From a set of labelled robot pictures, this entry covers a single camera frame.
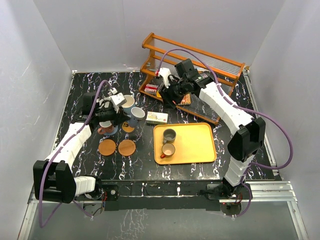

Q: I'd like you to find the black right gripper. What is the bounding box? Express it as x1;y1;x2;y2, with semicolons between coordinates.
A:
158;78;188;110

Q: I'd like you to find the orange black paper coaster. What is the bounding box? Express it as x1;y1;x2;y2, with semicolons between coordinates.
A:
121;121;135;134

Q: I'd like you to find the large blue mug front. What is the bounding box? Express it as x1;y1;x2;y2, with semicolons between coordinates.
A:
122;95;136;115

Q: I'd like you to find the large blue mug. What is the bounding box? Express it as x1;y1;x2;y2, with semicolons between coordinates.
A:
122;95;136;115
99;97;113;109

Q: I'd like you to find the grey blue speckled mug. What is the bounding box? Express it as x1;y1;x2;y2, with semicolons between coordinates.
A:
128;107;146;128

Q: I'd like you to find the pink grey mug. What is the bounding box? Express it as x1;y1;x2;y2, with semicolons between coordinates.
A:
97;121;115;135

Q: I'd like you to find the light wooden ridged coaster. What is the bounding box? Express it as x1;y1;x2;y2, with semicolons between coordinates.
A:
118;139;136;157

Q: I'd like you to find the plain orange wooden coaster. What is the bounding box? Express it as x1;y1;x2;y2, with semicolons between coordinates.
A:
98;139;116;156

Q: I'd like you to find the blue paper coaster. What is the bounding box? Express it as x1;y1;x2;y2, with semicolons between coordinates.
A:
104;125;119;136

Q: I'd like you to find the large blue mug back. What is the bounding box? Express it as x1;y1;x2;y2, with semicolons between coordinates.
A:
99;97;113;109

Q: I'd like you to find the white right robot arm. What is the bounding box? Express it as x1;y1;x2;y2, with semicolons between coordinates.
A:
156;58;266;199

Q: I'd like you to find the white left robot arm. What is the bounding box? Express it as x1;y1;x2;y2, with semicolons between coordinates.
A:
33;92;129;204

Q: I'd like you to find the small grey green cup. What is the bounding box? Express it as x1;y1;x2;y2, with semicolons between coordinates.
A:
162;128;177;144

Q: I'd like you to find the small red orange cup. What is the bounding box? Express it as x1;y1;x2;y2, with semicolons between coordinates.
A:
160;143;176;159

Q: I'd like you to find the orange yellow small packet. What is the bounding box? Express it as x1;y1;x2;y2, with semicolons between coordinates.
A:
156;91;162;98

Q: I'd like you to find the orange snack package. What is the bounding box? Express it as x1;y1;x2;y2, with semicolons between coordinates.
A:
178;93;191;106

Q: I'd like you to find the red white small box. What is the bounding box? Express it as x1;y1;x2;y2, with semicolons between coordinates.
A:
144;84;159;95

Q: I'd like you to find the white yellow carton box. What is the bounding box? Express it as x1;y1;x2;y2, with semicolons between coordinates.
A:
146;111;168;125

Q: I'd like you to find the orange wooden shelf rack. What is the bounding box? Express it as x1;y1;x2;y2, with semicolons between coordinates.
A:
138;32;246;126

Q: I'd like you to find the yellow serving tray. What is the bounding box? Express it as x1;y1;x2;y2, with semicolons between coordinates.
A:
153;122;217;165

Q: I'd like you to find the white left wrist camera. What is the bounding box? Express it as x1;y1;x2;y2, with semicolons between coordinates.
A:
110;92;127;112

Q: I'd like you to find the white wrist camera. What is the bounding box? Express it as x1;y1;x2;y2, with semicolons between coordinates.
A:
155;67;173;89
110;92;127;112

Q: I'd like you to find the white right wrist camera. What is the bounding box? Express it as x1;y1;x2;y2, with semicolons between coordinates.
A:
155;67;173;89

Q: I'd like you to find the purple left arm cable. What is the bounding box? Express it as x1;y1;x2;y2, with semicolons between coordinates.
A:
38;79;113;228

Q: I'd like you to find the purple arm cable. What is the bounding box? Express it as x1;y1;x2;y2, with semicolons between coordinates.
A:
38;79;113;228
156;48;294;218

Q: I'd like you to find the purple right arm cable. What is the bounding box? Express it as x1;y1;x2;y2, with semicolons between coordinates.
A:
156;48;294;218

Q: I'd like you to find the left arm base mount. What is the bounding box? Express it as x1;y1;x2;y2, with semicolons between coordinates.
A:
75;182;120;212

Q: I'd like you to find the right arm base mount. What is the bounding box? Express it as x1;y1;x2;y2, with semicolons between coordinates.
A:
199;180;253;205

